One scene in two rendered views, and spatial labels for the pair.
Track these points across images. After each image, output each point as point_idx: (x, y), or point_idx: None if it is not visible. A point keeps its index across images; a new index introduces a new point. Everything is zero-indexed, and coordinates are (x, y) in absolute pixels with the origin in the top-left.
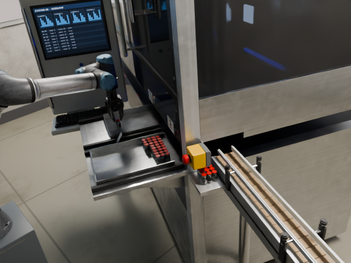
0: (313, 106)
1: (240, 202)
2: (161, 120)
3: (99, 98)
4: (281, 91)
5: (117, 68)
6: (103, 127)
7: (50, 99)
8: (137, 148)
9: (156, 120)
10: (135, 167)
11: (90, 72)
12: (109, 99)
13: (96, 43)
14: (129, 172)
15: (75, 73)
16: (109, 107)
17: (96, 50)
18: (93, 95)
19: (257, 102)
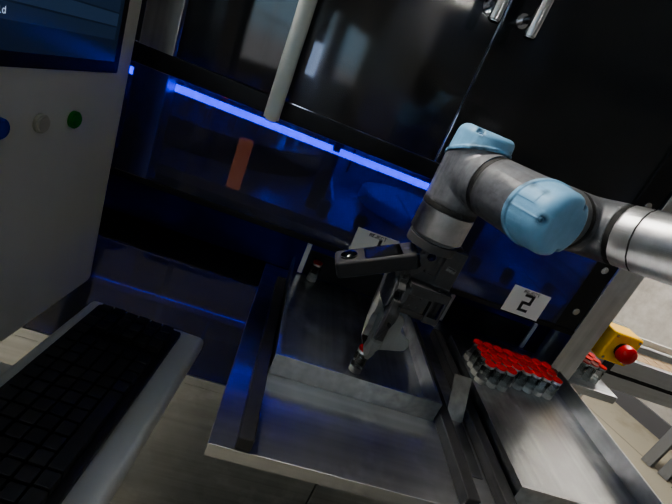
0: None
1: (634, 376)
2: (362, 304)
3: (20, 298)
4: None
5: (107, 152)
6: (324, 397)
7: None
8: (480, 393)
9: (358, 308)
10: (561, 434)
11: (588, 201)
12: (430, 286)
13: (90, 21)
14: (619, 448)
15: (563, 212)
16: (441, 314)
17: (78, 58)
18: (1, 294)
19: None
